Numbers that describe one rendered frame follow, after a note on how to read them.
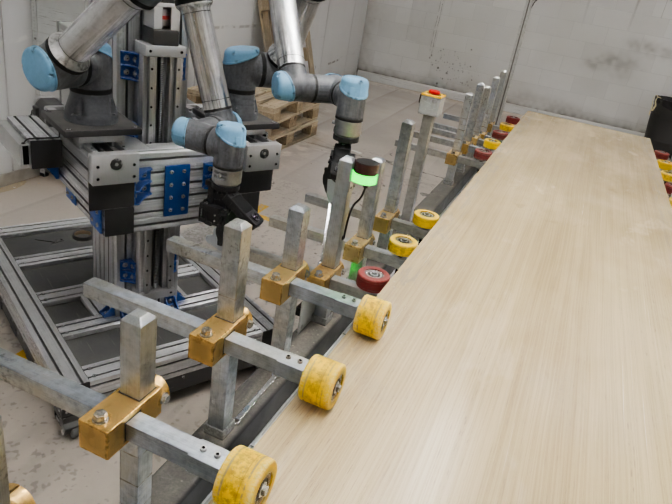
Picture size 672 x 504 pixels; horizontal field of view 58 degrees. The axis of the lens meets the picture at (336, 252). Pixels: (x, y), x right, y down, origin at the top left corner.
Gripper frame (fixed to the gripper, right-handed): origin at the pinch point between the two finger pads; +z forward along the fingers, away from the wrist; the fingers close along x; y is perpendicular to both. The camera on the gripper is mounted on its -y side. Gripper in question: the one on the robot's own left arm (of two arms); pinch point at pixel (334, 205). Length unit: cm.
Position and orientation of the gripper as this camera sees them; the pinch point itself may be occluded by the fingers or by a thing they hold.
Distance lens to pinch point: 171.2
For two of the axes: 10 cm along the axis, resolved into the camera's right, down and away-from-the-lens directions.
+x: -9.9, -1.6, -0.2
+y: 0.5, -4.3, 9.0
